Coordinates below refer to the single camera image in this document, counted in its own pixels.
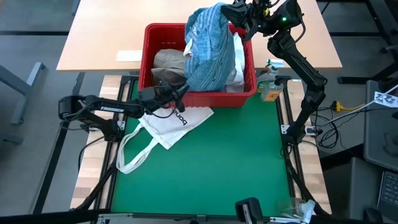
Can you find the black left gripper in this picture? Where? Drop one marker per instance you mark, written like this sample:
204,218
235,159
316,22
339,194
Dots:
155,98

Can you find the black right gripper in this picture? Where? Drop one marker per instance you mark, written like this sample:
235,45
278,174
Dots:
261,18

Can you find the white printed tote bag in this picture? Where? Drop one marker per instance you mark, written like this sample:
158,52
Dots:
174,124

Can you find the beige trousers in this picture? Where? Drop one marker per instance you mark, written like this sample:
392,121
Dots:
169,62

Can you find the blue striped garment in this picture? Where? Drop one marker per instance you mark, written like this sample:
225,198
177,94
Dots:
208,56

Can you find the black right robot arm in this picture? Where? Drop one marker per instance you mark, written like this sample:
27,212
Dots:
298,62

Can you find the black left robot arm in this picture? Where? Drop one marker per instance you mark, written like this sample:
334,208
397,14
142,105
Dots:
109,109

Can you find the red plastic laundry bin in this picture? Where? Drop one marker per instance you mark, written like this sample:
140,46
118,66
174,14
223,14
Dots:
217,101

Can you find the large white shirt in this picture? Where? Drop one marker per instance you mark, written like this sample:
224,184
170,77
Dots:
238,62

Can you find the green spray bottle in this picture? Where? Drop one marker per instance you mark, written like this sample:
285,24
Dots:
270,67

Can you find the white paper label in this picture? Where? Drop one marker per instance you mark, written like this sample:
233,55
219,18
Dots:
129,56

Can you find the green table mat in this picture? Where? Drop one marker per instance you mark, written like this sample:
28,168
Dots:
217,171

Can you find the orange soap pump bottle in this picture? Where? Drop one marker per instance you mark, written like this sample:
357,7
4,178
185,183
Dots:
271,91

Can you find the light wooden desk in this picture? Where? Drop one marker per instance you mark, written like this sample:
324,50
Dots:
109,31

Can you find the yellow power plug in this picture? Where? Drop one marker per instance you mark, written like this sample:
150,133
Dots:
339,107

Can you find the clear plastic spray bottle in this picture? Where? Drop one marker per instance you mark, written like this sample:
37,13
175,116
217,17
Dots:
292,208

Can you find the grey metal table leg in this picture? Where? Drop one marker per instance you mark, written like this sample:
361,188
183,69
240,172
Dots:
21,84

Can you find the white printed paper tag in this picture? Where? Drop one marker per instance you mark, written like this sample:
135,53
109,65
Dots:
385,99

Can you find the grey side table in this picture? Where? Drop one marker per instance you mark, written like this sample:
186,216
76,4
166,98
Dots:
379,140

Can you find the dark keyboard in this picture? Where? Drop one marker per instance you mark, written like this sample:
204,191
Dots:
388,193

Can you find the black table-level camera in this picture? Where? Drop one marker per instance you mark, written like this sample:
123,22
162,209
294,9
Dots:
201,220

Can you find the black aluminium table frame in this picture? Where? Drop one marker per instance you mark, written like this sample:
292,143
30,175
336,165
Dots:
92,191

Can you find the silver aluminium rail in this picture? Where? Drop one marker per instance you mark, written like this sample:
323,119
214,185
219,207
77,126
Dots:
118,215

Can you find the black desk leg frame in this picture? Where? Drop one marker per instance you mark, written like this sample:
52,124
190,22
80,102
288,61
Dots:
354,80

